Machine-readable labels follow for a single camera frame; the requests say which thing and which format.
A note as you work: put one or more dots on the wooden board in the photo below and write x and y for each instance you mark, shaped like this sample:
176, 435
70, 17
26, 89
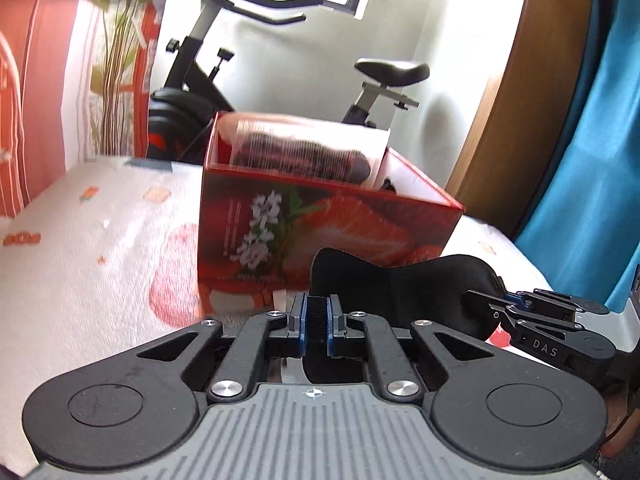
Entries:
525, 110

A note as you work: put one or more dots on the orange striped curtain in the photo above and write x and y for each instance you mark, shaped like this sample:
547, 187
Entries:
40, 85

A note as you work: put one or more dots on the exercise bike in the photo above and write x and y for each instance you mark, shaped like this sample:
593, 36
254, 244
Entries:
190, 90

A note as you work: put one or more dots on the green plant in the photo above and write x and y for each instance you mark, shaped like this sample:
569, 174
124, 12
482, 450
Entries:
117, 60

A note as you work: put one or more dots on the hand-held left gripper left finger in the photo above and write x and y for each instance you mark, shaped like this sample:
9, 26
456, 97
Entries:
299, 327

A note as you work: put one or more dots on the red strawberry print box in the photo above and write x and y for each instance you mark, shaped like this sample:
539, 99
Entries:
350, 220

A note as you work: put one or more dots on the blue curtain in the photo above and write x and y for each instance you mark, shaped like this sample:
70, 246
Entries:
600, 160

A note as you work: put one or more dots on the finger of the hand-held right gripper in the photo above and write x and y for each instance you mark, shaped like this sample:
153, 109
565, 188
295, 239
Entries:
560, 302
550, 342

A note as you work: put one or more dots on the black fabric pad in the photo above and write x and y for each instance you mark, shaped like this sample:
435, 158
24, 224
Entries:
400, 290

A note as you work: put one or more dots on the white printed blanket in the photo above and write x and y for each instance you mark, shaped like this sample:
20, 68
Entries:
100, 260

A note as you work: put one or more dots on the bagged black grey knit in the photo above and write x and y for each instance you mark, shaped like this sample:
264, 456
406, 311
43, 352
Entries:
300, 155

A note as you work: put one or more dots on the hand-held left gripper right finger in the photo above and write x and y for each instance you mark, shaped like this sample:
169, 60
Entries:
331, 327

